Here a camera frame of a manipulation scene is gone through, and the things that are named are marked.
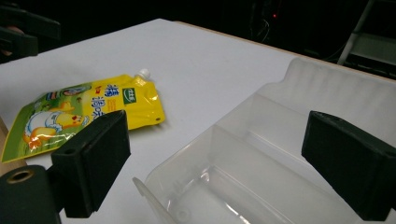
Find grey metal stand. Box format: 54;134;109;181
336;0;396;79

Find clear plastic bin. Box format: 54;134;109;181
133;56;396;224

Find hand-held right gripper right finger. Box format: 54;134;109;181
301;110;396;222

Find yellow spout pouch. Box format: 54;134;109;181
0;68;166;164

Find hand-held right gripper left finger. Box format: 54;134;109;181
50;109;132;219

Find thin background cable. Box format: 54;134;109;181
248;17;273;45

